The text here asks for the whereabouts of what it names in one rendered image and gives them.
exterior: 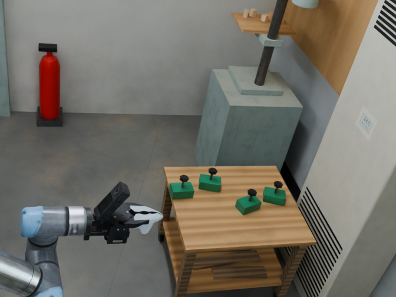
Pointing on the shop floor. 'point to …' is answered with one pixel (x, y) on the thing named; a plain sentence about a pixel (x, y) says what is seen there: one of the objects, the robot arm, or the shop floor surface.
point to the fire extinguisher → (49, 88)
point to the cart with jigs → (231, 228)
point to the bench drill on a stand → (251, 102)
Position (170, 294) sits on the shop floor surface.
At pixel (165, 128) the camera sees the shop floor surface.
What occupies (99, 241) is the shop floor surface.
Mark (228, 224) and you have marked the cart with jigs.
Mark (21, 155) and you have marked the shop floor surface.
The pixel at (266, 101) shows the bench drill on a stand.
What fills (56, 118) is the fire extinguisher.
